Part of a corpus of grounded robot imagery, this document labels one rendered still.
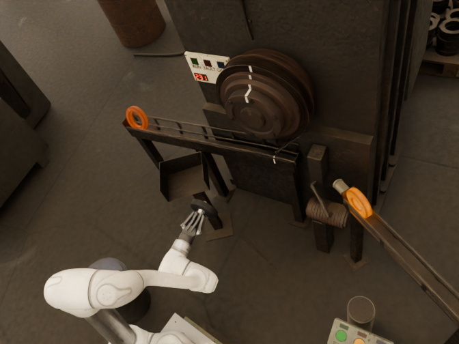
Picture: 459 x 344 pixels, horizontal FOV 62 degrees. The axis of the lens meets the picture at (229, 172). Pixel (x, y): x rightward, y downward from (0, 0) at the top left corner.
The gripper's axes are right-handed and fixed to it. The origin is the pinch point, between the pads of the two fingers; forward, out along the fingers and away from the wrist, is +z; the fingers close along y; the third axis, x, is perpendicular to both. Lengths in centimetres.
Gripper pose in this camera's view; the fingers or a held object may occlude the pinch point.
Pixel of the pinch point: (203, 207)
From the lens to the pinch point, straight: 199.5
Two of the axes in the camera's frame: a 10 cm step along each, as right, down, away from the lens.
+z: 4.4, -8.2, 3.8
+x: -2.8, -5.2, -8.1
